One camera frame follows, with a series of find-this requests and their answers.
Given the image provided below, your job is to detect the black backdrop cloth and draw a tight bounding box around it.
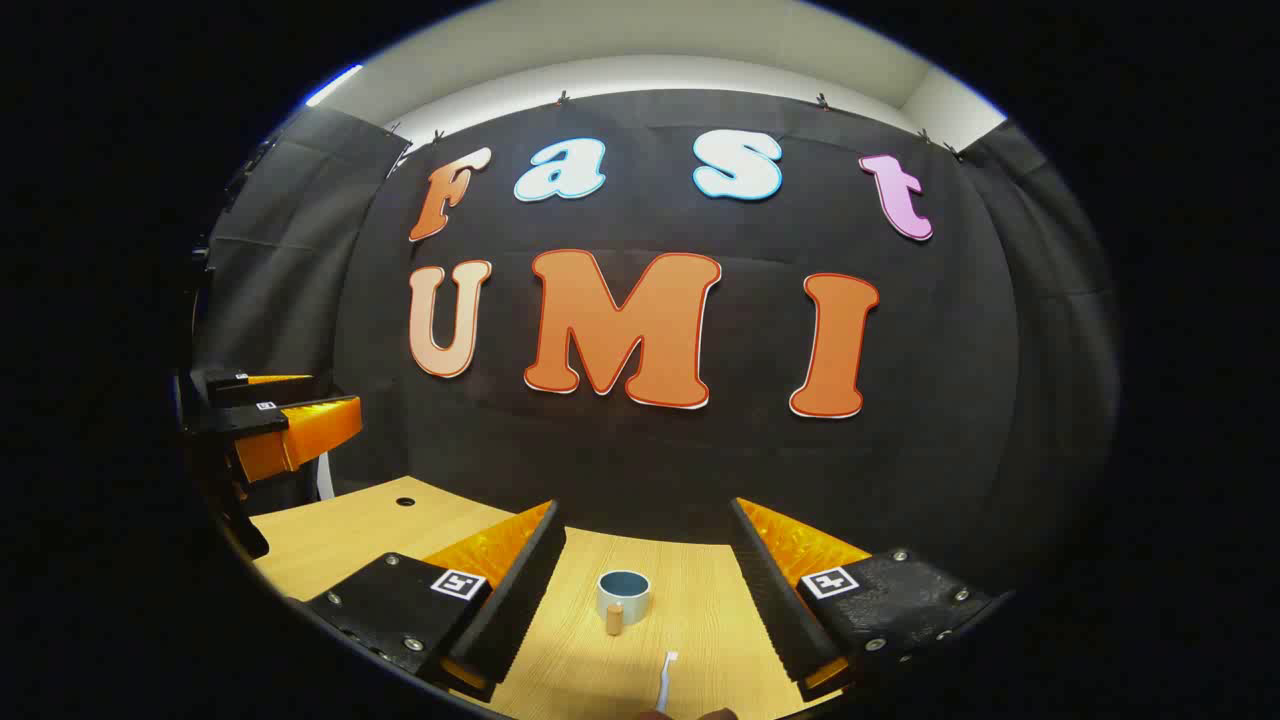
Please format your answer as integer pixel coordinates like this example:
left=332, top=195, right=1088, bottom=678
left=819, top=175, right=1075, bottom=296
left=190, top=88, right=1121, bottom=601

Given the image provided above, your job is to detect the pale blue cup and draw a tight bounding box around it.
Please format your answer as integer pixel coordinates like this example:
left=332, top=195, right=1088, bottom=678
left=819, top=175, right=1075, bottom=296
left=597, top=570, right=652, bottom=637

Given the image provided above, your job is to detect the wooden desktop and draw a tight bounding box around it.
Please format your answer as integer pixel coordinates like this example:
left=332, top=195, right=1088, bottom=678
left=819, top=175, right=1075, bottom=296
left=248, top=475, right=871, bottom=720

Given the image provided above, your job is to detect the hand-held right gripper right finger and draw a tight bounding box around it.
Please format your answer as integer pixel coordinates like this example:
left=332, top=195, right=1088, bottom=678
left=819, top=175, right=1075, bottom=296
left=728, top=497, right=1001, bottom=703

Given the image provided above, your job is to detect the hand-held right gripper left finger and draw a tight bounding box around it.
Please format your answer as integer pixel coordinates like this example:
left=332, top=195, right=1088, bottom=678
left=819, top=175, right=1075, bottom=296
left=290, top=498, right=567, bottom=703

